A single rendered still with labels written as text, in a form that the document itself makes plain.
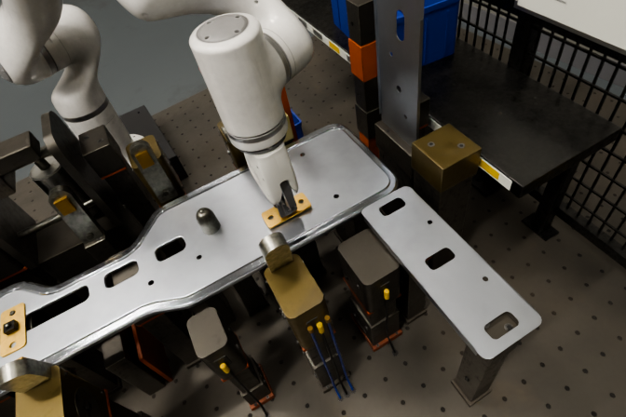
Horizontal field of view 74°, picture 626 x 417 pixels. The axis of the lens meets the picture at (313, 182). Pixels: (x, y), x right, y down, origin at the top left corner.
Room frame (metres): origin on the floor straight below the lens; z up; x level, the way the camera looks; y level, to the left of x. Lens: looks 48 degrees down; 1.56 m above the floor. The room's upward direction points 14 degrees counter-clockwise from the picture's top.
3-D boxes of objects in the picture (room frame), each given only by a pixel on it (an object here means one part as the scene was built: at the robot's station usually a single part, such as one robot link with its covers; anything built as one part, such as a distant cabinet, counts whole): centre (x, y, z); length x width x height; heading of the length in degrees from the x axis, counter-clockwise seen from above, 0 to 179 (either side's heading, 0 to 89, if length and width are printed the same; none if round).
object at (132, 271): (0.41, 0.34, 0.84); 0.12 x 0.05 x 0.29; 18
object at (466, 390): (0.19, -0.19, 0.84); 0.05 x 0.05 x 0.29; 18
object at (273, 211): (0.46, 0.06, 1.01); 0.08 x 0.04 x 0.01; 109
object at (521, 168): (0.83, -0.28, 1.02); 0.90 x 0.22 x 0.03; 18
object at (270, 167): (0.46, 0.06, 1.14); 0.10 x 0.07 x 0.11; 19
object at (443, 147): (0.47, -0.23, 0.88); 0.08 x 0.08 x 0.36; 18
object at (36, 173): (0.58, 0.48, 0.95); 0.18 x 0.13 x 0.49; 108
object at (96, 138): (0.63, 0.37, 0.91); 0.07 x 0.05 x 0.42; 18
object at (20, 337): (0.36, 0.51, 1.01); 0.08 x 0.04 x 0.01; 18
